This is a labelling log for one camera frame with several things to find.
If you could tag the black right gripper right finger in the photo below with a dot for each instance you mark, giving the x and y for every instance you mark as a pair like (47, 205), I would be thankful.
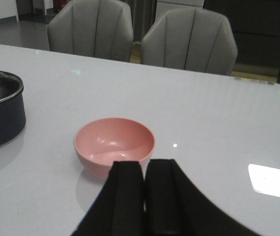
(176, 207)

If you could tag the grey upholstered chair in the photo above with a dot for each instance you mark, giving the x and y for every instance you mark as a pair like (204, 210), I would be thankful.
(191, 39)
(93, 28)

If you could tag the left grey upholstered chair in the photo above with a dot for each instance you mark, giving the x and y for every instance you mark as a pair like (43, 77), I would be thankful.
(93, 28)

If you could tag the pink plastic bowl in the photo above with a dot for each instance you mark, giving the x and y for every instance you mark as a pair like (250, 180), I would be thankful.
(101, 142)

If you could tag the dark blue saucepan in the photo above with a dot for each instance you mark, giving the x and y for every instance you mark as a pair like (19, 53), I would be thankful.
(12, 118)

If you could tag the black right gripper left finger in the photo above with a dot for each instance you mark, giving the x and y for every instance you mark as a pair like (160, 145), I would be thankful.
(119, 208)

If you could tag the right grey upholstered chair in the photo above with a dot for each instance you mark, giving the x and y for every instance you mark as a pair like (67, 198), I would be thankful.
(191, 39)

